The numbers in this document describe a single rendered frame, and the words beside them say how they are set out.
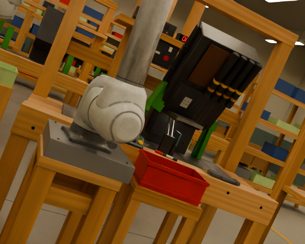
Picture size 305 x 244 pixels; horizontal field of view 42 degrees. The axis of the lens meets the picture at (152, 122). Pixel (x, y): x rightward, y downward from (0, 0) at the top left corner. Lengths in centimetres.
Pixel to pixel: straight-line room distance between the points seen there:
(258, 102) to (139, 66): 165
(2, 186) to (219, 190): 112
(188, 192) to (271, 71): 133
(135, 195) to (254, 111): 137
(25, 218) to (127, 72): 64
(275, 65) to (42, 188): 192
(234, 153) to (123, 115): 170
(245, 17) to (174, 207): 148
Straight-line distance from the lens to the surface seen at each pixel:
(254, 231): 240
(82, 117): 150
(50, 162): 144
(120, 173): 149
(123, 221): 179
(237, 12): 276
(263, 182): 795
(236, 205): 228
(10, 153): 201
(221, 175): 222
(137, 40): 132
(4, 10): 140
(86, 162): 145
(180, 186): 181
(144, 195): 175
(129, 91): 130
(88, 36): 918
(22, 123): 196
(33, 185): 147
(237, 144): 285
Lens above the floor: 124
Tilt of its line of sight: 5 degrees down
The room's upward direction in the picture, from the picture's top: 24 degrees clockwise
